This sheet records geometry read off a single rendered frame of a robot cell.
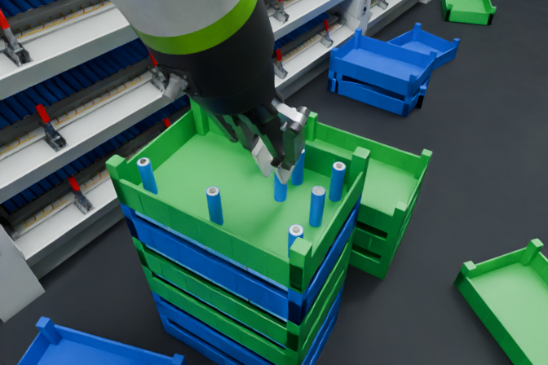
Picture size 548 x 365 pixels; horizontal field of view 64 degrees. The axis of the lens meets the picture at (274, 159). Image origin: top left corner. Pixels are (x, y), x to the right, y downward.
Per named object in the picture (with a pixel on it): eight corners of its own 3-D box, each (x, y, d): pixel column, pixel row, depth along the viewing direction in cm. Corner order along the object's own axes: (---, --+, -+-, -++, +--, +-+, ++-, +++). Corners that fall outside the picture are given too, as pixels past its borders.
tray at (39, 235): (225, 129, 128) (234, 98, 117) (28, 268, 93) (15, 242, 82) (177, 87, 132) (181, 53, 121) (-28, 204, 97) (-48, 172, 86)
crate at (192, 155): (363, 190, 65) (371, 149, 60) (301, 296, 52) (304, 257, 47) (201, 128, 76) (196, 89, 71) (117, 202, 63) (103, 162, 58)
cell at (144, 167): (161, 191, 64) (152, 159, 60) (152, 199, 63) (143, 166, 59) (151, 186, 65) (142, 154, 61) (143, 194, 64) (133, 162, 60)
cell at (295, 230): (303, 258, 56) (307, 226, 51) (297, 269, 55) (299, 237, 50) (291, 252, 56) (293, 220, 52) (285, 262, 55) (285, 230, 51)
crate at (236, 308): (351, 252, 76) (356, 224, 71) (297, 354, 63) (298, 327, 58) (210, 191, 87) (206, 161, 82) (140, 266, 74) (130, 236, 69)
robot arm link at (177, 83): (287, -43, 30) (183, -63, 34) (202, 90, 27) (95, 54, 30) (300, 19, 36) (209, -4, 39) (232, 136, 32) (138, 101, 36)
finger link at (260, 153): (256, 156, 50) (250, 153, 50) (268, 178, 56) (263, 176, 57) (267, 134, 51) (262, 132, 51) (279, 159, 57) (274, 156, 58)
